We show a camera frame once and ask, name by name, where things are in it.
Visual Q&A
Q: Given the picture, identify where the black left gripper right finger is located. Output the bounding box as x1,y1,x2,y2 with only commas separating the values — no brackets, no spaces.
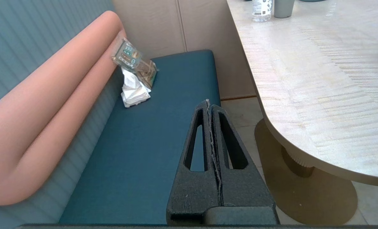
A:
210,104,275,207

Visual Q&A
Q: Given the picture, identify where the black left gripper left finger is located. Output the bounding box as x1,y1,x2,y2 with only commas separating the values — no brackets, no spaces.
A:
166,99,223,225

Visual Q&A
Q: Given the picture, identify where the grey-blue cup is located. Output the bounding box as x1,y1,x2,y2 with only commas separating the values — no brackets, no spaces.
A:
274,0,295,18

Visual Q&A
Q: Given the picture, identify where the teal left bench sofa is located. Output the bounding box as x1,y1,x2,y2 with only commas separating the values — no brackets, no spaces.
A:
0,0,221,225

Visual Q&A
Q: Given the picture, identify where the crumpled white tissue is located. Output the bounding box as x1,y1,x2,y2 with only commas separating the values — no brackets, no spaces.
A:
120,67,152,108

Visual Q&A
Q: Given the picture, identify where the green snack packet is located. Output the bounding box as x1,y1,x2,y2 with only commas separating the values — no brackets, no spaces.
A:
111,38,158,89

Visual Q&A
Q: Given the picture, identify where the pink left bolster cushion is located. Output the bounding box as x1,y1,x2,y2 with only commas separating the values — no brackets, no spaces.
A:
0,10,127,206

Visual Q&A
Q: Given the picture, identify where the clear plastic bottle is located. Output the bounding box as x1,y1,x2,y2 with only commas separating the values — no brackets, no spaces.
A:
252,0,273,22

